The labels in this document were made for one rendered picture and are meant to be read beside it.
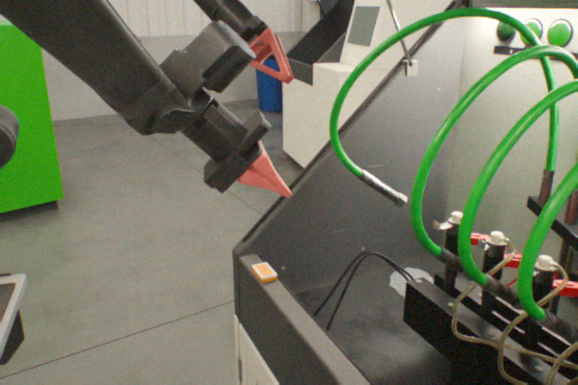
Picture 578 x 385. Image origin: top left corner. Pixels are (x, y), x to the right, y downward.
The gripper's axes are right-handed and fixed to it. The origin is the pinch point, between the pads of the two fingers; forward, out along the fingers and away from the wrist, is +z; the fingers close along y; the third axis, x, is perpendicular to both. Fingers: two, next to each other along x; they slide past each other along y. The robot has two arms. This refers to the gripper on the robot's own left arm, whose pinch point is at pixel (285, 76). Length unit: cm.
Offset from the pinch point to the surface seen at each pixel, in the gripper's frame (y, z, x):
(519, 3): 18.6, 16.9, -39.9
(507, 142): -23.1, 26.3, -14.5
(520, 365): -15, 51, 2
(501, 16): 0.9, 16.1, -30.5
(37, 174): 235, -110, 185
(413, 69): 28.0, 12.7, -19.3
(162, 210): 260, -36, 144
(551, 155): 8.4, 39.4, -23.7
